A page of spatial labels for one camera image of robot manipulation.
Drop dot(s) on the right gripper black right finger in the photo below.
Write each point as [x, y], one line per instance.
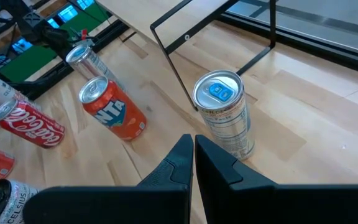
[259, 205]

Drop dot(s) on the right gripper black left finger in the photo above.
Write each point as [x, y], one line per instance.
[120, 205]

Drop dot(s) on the silver blue Red Bull can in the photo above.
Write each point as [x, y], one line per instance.
[87, 63]
[225, 124]

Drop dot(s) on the orange Fanta can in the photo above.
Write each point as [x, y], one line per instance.
[117, 112]

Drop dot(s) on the red Coca-Cola can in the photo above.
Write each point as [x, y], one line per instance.
[30, 126]

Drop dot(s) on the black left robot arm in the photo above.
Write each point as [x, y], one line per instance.
[56, 35]

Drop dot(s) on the wooden shelf black metal legs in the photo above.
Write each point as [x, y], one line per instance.
[129, 12]

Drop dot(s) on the green floor mat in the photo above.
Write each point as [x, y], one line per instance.
[26, 63]

